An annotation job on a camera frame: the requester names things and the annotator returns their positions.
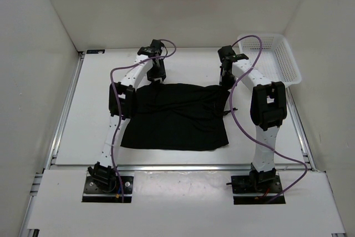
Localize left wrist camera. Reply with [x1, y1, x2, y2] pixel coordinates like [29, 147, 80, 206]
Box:
[137, 39, 165, 58]

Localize small dark label sticker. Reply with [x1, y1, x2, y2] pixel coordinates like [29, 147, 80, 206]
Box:
[86, 49, 105, 54]

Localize black shorts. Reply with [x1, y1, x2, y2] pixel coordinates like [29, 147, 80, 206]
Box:
[120, 83, 230, 152]

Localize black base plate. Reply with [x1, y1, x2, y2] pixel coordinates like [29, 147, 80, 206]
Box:
[82, 175, 134, 203]
[226, 175, 286, 205]

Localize white perforated plastic basket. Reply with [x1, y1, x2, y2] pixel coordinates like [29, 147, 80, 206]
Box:
[232, 33, 302, 90]

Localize aluminium front rail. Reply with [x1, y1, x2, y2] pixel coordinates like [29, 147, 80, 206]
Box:
[50, 164, 304, 172]

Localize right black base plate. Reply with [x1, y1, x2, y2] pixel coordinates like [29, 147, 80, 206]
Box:
[226, 175, 286, 205]

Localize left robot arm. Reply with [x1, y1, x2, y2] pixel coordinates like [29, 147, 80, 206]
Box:
[88, 39, 170, 194]

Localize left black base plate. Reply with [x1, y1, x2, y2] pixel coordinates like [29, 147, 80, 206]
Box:
[82, 175, 134, 203]

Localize aluminium left rail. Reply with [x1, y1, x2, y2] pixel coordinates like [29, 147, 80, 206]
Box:
[46, 52, 85, 169]

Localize aluminium rail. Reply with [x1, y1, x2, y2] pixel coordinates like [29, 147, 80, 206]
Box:
[50, 164, 304, 172]
[46, 52, 85, 169]

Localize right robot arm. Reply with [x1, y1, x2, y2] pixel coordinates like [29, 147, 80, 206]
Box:
[218, 49, 287, 193]

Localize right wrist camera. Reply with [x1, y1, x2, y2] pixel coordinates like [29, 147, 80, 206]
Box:
[217, 46, 249, 63]

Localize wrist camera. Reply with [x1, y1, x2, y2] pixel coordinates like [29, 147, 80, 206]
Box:
[217, 46, 249, 63]
[137, 39, 165, 58]

